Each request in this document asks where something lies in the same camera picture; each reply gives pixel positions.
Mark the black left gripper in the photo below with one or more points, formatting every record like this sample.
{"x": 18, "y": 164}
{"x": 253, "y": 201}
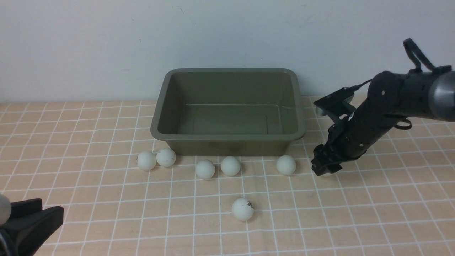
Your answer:
{"x": 26, "y": 225}

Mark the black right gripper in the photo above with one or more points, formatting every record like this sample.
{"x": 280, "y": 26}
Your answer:
{"x": 351, "y": 137}

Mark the white ball front marked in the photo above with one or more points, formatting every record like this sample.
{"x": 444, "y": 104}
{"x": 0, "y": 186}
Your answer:
{"x": 242, "y": 209}

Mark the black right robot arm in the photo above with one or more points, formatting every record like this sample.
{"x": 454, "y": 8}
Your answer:
{"x": 391, "y": 98}

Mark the peach grid tablecloth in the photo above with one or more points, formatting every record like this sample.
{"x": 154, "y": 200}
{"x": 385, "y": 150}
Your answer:
{"x": 396, "y": 200}

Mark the green plastic bin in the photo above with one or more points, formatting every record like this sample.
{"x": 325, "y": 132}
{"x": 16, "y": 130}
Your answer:
{"x": 229, "y": 111}

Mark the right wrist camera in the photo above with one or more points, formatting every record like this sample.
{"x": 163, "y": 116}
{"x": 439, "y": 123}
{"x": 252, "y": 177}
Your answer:
{"x": 336, "y": 104}

